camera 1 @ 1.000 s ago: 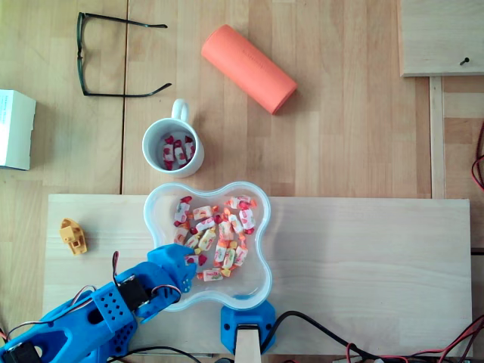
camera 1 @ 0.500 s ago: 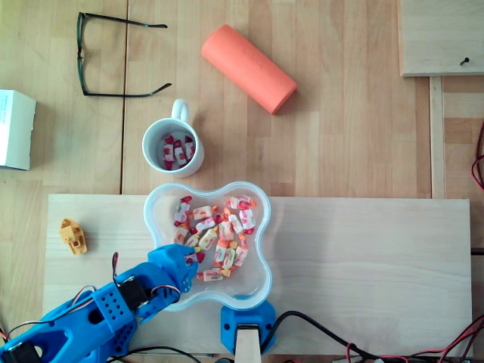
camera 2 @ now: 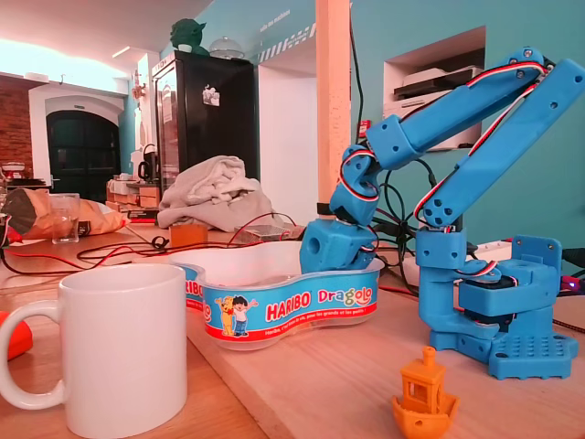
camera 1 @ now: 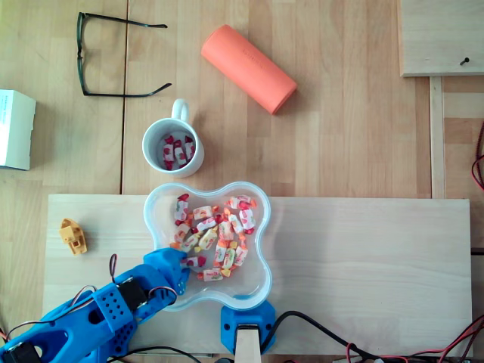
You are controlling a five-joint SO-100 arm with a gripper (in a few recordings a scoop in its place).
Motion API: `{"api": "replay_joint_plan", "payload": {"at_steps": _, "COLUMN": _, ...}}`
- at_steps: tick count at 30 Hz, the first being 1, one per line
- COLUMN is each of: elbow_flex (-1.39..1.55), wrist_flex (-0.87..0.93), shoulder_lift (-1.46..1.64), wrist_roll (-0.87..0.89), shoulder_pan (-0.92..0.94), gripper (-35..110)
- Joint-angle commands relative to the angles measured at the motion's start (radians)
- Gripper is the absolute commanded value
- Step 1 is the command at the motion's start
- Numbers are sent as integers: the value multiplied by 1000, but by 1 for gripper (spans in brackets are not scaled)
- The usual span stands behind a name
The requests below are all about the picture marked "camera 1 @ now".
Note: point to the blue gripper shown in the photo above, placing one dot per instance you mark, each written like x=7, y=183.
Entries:
x=167, y=263

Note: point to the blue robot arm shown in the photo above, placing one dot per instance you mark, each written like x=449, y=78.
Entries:
x=75, y=332

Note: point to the orange print wrapped candy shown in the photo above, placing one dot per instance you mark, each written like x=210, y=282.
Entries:
x=211, y=275
x=181, y=232
x=225, y=230
x=241, y=254
x=203, y=211

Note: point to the translucent Haribo candy tub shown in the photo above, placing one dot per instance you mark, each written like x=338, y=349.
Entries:
x=159, y=211

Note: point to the white ceramic mug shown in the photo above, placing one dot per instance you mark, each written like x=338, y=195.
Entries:
x=196, y=162

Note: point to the orange printed toy boat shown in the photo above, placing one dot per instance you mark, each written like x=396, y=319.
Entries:
x=73, y=236

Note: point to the light wooden base board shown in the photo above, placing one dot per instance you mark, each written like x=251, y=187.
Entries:
x=359, y=264

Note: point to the orange glasses case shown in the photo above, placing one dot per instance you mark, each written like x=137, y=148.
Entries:
x=247, y=68

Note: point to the white cardboard box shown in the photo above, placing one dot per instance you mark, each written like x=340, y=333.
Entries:
x=15, y=128

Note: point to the dark framed eyeglasses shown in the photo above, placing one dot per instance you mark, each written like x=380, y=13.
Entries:
x=80, y=38

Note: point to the narrow wooden slat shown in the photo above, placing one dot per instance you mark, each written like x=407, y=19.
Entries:
x=436, y=132

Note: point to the wooden board with screw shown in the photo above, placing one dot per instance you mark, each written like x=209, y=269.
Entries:
x=435, y=38

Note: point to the black screw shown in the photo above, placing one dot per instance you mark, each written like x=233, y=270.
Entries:
x=464, y=61

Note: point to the blue post mount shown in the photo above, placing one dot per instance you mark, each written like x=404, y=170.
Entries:
x=228, y=325

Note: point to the wooden camera post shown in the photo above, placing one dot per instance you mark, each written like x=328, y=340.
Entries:
x=247, y=348

